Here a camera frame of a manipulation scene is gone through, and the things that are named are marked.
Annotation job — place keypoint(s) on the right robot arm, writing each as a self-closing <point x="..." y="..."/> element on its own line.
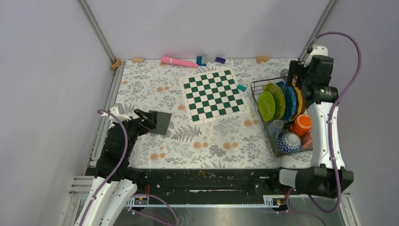
<point x="327" y="176"/>

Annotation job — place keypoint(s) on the tan wooden block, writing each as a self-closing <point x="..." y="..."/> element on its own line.
<point x="137" y="60"/>
<point x="262" y="59"/>

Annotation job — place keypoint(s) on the teal small block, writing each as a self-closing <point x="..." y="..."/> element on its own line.
<point x="241" y="88"/>

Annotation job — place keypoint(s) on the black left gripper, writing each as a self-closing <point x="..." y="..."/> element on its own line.
<point x="149" y="121"/>

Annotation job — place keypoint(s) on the dark grey building baseplate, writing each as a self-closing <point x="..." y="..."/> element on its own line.
<point x="163" y="121"/>

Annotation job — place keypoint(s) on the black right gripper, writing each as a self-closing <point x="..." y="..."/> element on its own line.
<point x="297" y="68"/>

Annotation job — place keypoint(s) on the lime green plate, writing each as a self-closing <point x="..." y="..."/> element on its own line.
<point x="266" y="106"/>

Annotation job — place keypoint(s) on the green white chessboard mat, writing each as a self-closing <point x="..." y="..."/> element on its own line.
<point x="212" y="95"/>

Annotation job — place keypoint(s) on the right tan wooden block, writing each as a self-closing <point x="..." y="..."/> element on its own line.
<point x="262" y="59"/>

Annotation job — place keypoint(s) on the clear plastic cup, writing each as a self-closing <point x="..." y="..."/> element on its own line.
<point x="274" y="129"/>

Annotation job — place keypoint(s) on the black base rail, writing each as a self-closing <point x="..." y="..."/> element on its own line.
<point x="200" y="187"/>

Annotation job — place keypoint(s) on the blue L-shaped block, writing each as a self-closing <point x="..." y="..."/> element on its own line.
<point x="199" y="61"/>

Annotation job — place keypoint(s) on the orange mug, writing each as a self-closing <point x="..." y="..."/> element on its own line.
<point x="300" y="125"/>

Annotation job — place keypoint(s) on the pink wand massager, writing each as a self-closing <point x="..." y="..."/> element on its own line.
<point x="173" y="61"/>

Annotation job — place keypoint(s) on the purple brick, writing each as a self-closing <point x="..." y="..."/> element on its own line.
<point x="220" y="60"/>

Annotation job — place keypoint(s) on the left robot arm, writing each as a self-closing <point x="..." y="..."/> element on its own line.
<point x="109" y="174"/>

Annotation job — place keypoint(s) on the black wire dish rack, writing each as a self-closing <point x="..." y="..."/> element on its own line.
<point x="256" y="88"/>

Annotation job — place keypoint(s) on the floral table mat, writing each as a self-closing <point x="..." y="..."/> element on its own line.
<point x="232" y="142"/>

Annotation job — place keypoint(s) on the blue white patterned bowl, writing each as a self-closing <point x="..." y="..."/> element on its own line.
<point x="289" y="143"/>

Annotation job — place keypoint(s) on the corner wooden block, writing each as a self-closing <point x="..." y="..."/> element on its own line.
<point x="116" y="64"/>

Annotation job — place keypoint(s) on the left tan wooden block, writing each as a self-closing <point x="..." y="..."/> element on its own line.
<point x="137" y="60"/>

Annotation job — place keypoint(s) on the blue dotted plate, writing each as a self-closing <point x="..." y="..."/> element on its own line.
<point x="290" y="100"/>

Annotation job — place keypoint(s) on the yellow dotted plate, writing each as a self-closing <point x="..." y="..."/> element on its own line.
<point x="301" y="104"/>

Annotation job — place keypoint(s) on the grey block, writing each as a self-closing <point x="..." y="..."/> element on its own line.
<point x="204" y="59"/>

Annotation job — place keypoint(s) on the pink cup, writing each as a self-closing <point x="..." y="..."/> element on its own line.
<point x="307" y="142"/>

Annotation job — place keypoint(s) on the olive green dotted plate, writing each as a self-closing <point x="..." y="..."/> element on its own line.
<point x="279" y="99"/>

